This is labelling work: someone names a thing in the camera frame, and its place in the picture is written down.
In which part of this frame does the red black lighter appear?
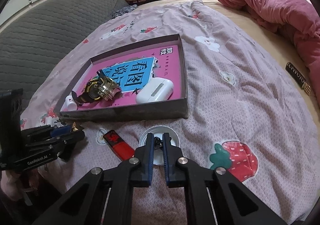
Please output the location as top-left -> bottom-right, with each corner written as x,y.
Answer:
103,130 -> 135,161

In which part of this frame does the white plastic bottle cap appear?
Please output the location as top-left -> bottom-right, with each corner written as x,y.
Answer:
139,125 -> 180,165

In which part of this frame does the person's left hand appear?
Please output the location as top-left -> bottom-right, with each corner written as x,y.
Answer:
1,169 -> 39,201

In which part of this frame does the brass door knob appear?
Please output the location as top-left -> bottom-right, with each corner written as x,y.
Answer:
98,77 -> 121,101

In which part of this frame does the pink printed bed sheet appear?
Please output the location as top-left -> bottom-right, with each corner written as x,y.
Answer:
22,1 -> 319,223

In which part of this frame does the grey quilted headboard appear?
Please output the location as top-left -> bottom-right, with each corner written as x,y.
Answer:
1,0 -> 127,109

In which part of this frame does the pink and blue book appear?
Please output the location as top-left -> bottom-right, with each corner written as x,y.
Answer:
73,45 -> 182,111

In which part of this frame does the dark cardboard box tray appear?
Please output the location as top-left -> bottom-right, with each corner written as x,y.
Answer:
54,34 -> 188,122

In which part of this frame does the white earbuds case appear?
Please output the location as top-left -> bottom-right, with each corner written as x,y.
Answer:
136,77 -> 174,104

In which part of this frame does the black gold label box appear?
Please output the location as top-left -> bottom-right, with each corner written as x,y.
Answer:
285,62 -> 311,96

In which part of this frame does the dark patterned cloth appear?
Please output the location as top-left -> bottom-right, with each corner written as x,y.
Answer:
112,5 -> 138,19

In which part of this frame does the pink crumpled quilt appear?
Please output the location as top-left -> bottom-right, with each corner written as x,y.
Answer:
218,0 -> 319,96

